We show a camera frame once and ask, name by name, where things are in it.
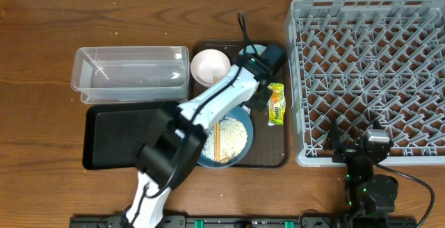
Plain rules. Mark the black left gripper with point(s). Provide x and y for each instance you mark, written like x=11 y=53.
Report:
x=263 y=105

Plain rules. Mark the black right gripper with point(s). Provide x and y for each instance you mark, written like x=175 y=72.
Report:
x=346 y=151

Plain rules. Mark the yellow green snack wrapper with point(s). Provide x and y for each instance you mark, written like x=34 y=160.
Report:
x=276 y=104

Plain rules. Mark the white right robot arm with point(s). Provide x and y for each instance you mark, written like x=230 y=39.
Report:
x=371 y=196

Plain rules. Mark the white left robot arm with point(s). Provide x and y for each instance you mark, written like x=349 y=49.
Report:
x=177 y=136

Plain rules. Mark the grey dishwasher rack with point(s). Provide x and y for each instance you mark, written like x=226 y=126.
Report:
x=353 y=62

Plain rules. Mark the clear plastic waste bin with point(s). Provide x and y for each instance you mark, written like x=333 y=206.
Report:
x=131 y=74

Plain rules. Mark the dark blue plate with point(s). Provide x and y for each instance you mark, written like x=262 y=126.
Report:
x=241 y=115

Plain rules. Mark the leftover rice pile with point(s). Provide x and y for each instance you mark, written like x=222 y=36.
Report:
x=233 y=138

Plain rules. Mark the brown serving tray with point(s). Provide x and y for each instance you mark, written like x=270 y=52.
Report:
x=270 y=144

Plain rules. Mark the light blue saucer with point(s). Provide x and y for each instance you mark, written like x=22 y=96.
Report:
x=253 y=49

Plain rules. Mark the pink bowl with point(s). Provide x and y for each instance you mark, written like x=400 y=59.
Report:
x=208 y=65

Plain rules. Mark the black rectangular tray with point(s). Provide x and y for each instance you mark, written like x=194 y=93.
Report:
x=115 y=135

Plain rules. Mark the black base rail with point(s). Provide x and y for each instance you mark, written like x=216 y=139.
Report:
x=179 y=221

